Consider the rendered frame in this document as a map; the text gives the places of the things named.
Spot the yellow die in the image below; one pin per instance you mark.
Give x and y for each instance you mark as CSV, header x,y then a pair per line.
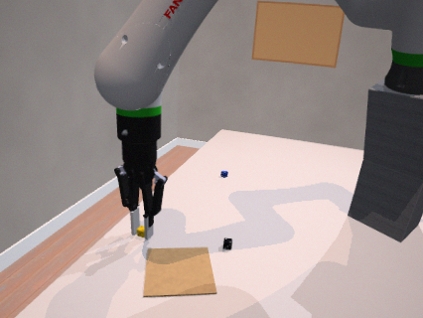
x,y
140,232

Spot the black die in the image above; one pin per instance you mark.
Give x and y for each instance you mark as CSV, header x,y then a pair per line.
x,y
227,243

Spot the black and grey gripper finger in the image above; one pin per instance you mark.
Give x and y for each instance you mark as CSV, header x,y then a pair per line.
x,y
127,186
152,202

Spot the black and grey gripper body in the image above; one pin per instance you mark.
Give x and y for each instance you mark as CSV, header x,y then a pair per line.
x,y
142,157

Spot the tan square mat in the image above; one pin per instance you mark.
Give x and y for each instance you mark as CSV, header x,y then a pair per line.
x,y
182,271

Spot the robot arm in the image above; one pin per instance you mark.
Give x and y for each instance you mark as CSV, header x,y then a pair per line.
x,y
133,69

